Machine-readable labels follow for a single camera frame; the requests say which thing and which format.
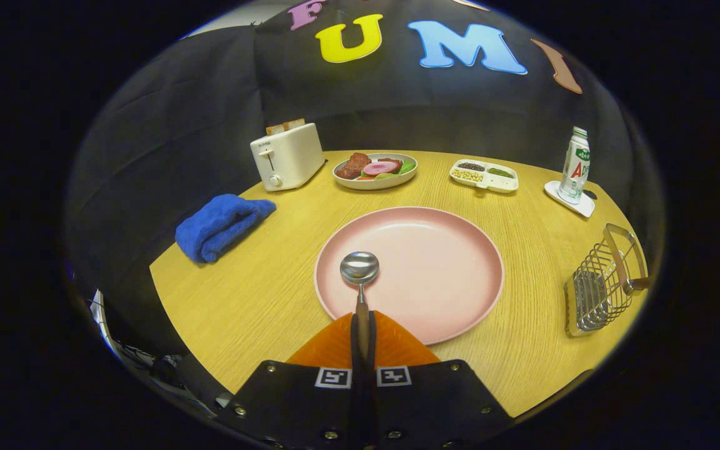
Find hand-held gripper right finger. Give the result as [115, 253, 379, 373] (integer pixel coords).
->
[367, 311, 516, 450]

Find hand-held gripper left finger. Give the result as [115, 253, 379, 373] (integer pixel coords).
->
[216, 311, 361, 450]

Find wooden-handled metal spoon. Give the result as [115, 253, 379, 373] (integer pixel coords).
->
[340, 251, 380, 360]

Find pink round plate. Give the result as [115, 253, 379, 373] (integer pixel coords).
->
[314, 207, 505, 346]

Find grey food plate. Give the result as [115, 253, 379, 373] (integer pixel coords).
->
[332, 152, 418, 190]

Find blue folded towel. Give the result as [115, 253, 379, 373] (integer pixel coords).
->
[175, 194, 277, 264]

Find pink ham slice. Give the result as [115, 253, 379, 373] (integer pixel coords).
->
[362, 159, 403, 177]

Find brown meat piece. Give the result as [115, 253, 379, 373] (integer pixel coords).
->
[336, 152, 372, 180]

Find white toaster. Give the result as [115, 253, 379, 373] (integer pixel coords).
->
[250, 122, 326, 192]

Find white divided dish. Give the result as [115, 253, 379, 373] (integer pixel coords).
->
[449, 159, 519, 194]

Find white square coaster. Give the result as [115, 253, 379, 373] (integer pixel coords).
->
[544, 180, 596, 218]

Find white green-label bottle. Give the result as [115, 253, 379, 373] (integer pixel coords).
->
[558, 126, 591, 205]

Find black backdrop cloth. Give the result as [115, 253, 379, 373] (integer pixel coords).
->
[63, 0, 661, 351]

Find tangled dark cables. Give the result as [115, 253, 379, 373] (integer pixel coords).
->
[113, 341, 223, 401]

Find metal wire cutlery holder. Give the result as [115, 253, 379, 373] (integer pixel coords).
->
[564, 223, 651, 338]

